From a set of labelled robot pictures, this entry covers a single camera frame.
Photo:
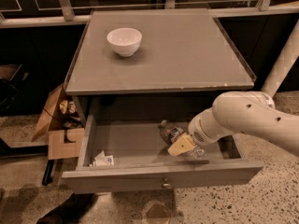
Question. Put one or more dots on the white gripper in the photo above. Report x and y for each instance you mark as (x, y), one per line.
(196, 131)

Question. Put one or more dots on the clear plastic water bottle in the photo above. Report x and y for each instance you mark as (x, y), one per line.
(170, 132)

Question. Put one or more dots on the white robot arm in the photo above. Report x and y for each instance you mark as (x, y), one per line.
(248, 112)

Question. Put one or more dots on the round metal drawer knob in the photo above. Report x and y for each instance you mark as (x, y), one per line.
(166, 184)

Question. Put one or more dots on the open grey top drawer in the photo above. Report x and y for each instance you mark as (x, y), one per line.
(141, 161)

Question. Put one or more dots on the white paper packets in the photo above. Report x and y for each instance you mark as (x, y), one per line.
(102, 159)

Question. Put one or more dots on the grey wooden nightstand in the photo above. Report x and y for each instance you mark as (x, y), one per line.
(179, 52)

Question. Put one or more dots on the white ceramic bowl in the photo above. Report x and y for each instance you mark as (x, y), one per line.
(124, 41)

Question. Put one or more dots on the brown cardboard box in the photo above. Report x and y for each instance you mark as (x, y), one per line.
(63, 142)

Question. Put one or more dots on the crumpled trash in box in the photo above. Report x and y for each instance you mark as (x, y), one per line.
(67, 107)

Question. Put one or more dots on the white metal window railing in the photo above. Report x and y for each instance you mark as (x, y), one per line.
(39, 13)

